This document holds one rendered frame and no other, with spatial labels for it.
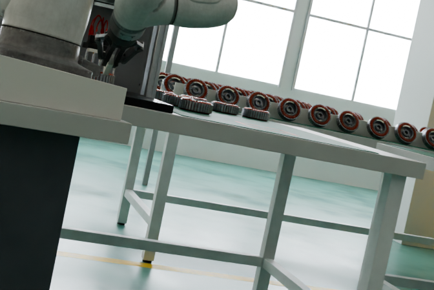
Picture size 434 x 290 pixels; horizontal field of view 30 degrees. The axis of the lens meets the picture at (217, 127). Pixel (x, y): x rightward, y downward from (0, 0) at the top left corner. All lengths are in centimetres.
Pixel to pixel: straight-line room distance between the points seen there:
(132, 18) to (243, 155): 747
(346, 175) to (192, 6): 799
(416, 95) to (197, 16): 437
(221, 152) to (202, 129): 701
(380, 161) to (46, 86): 123
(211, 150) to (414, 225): 369
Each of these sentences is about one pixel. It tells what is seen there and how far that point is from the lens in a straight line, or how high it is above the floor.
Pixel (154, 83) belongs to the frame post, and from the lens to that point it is 253.
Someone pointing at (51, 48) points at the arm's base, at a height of 85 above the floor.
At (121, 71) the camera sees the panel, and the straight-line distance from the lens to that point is 267.
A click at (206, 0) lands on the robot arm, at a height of 104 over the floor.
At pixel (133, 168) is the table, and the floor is 31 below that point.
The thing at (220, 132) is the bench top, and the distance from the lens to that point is 223.
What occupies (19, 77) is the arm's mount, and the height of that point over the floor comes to 79.
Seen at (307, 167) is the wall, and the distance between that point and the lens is 959.
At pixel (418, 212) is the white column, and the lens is 604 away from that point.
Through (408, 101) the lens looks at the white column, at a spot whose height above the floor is 103.
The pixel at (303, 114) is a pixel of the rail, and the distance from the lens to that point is 396.
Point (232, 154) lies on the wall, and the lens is 926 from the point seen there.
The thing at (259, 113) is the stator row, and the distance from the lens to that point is 314.
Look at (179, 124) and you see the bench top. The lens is 220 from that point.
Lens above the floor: 85
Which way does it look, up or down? 3 degrees down
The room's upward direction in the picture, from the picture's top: 12 degrees clockwise
